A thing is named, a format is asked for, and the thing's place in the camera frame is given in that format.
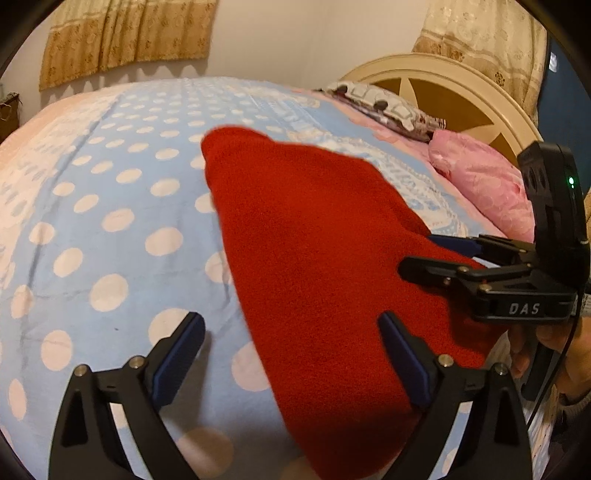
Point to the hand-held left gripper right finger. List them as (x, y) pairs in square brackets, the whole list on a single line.
[(406, 364)]

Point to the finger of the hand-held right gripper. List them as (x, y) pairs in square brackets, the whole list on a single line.
[(429, 270), (457, 244)]

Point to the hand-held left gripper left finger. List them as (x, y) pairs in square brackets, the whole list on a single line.
[(180, 355)]

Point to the red knitted sweater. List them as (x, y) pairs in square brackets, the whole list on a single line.
[(314, 254)]

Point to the person's right forearm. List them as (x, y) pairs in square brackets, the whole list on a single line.
[(577, 404)]

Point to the person's right hand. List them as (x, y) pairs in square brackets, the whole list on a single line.
[(575, 360)]

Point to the pink pillow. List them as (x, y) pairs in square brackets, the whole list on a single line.
[(485, 184)]

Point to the grey patterned pillow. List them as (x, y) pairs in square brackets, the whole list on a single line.
[(383, 108)]

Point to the polka-dot bed sheet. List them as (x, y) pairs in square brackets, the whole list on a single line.
[(115, 207)]

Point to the cream wooden headboard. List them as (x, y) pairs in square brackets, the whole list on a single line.
[(461, 69)]

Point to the long cream patterned curtain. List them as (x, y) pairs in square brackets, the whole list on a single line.
[(489, 37)]

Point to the brown wooden desk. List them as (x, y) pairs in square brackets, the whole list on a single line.
[(8, 117)]

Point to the short tan patterned curtain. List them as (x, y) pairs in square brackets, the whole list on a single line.
[(124, 41)]

